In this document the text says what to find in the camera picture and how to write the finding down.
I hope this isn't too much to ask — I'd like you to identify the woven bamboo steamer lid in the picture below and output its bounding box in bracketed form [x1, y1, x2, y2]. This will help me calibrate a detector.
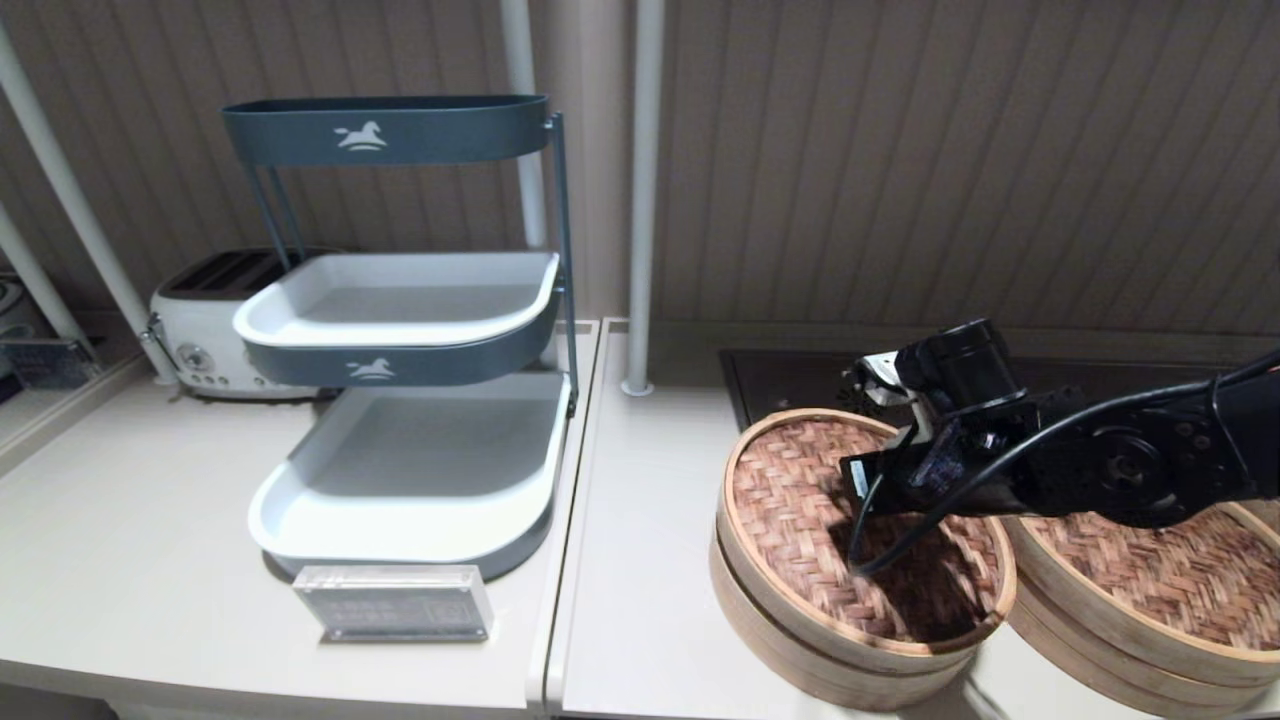
[720, 408, 1018, 656]
[1005, 500, 1280, 691]

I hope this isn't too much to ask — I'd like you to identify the black perforated steam panel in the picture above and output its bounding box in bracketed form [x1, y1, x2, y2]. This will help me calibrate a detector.
[720, 348, 1280, 433]

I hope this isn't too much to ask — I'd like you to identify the white support pole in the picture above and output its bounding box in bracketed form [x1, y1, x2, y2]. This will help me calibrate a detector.
[620, 0, 666, 398]
[0, 20, 179, 386]

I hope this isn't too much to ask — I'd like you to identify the teal white rack tray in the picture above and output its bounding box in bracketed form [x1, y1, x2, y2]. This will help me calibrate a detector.
[232, 250, 561, 389]
[222, 95, 551, 167]
[247, 372, 573, 581]

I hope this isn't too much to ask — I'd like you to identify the clear acrylic warning sign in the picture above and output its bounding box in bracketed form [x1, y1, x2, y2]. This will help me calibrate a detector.
[293, 565, 494, 643]

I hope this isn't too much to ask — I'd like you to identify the white retro toaster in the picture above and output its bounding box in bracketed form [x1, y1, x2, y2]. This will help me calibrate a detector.
[148, 248, 341, 403]

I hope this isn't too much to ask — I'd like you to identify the small acrylic sign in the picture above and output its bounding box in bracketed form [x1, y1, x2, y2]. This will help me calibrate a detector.
[0, 338, 101, 391]

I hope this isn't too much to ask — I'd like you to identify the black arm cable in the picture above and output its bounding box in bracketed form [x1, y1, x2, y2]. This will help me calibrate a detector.
[848, 350, 1280, 578]

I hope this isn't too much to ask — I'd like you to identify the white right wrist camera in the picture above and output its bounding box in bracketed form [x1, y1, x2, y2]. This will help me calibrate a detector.
[845, 352, 906, 406]

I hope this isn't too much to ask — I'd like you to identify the teal metal rack frame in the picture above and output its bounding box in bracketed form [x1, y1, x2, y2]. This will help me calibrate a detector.
[245, 112, 581, 419]

